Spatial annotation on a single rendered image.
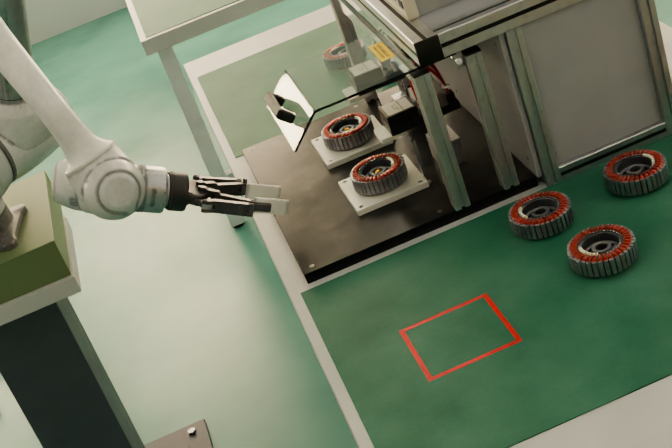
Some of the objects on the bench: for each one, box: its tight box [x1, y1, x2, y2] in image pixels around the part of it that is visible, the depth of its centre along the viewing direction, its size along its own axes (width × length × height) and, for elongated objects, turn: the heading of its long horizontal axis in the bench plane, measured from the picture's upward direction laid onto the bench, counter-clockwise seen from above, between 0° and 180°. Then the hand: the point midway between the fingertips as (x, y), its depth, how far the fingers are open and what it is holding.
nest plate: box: [338, 154, 429, 216], centre depth 244 cm, size 15×15×1 cm
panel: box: [429, 34, 543, 178], centre depth 250 cm, size 1×66×30 cm, turn 45°
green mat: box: [300, 134, 672, 448], centre depth 201 cm, size 94×61×1 cm, turn 135°
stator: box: [566, 224, 638, 277], centre depth 201 cm, size 11×11×4 cm
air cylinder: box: [425, 125, 467, 164], centre depth 244 cm, size 5×8×6 cm
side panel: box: [503, 0, 672, 187], centre depth 223 cm, size 28×3×32 cm, turn 135°
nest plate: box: [311, 115, 393, 170], centre depth 265 cm, size 15×15×1 cm
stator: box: [350, 153, 408, 195], centre depth 243 cm, size 11×11×4 cm
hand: (269, 199), depth 239 cm, fingers open, 6 cm apart
